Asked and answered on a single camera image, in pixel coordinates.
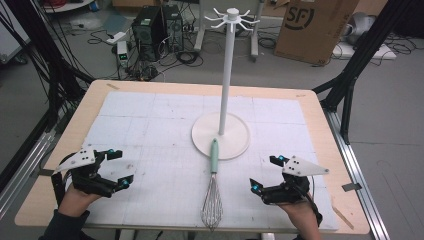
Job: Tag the black metal frame stand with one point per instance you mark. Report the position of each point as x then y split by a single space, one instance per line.
360 56
40 50

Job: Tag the brown tape strip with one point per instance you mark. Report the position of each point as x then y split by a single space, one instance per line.
343 218
112 86

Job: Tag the white round table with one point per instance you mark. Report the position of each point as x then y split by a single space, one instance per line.
66 6

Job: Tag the white metal floor stand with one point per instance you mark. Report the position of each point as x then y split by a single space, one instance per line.
200 30

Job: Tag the brown cardboard box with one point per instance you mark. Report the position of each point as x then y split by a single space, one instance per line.
313 30

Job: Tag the black tape piece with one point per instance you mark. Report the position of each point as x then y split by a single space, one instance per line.
46 172
351 187

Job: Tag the person's left hand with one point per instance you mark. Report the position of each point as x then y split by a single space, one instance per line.
75 203

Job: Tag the slim black computer tower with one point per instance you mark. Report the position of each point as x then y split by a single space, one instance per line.
173 28

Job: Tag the white power strip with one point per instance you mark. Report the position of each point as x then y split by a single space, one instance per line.
116 38

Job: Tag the grey rounded device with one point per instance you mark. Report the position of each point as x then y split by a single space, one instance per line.
360 26

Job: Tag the aluminium rail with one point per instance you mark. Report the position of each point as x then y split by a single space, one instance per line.
23 170
353 160

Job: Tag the white hook rack stand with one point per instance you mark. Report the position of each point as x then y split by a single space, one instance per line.
226 83

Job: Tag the white flat board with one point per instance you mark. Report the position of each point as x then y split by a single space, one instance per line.
366 51

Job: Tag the small device with green display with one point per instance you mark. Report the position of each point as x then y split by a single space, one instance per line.
122 53

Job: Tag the white gridded mat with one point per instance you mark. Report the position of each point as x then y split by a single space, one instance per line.
156 133

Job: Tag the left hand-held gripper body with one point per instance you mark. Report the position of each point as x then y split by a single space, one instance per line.
83 160

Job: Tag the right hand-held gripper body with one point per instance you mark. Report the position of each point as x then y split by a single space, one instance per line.
301 168

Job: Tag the large black computer tower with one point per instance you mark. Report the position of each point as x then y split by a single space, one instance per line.
148 33

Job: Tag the person's right hand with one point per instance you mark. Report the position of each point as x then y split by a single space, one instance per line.
303 218

